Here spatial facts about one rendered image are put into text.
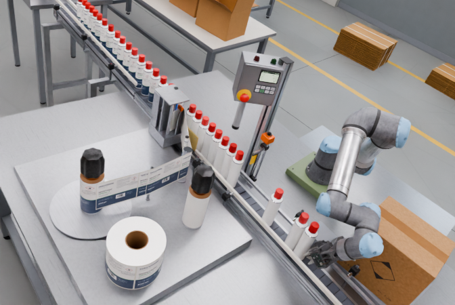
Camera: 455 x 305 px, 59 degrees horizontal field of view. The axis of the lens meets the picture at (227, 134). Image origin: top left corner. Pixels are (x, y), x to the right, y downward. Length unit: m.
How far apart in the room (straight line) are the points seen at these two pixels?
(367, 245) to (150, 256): 0.71
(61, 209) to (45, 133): 0.53
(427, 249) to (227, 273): 0.76
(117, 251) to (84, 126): 0.91
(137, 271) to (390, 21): 6.38
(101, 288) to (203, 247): 0.40
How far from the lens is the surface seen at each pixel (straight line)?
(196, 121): 1.93
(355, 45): 5.73
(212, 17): 3.37
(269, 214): 1.73
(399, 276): 1.73
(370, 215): 1.49
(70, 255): 1.60
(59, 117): 2.23
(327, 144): 2.00
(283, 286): 1.71
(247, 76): 1.63
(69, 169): 1.87
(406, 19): 7.16
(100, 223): 1.66
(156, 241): 1.46
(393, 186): 2.42
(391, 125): 1.65
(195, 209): 1.59
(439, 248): 1.78
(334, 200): 1.47
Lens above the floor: 2.21
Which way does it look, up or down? 38 degrees down
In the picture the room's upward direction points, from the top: 16 degrees clockwise
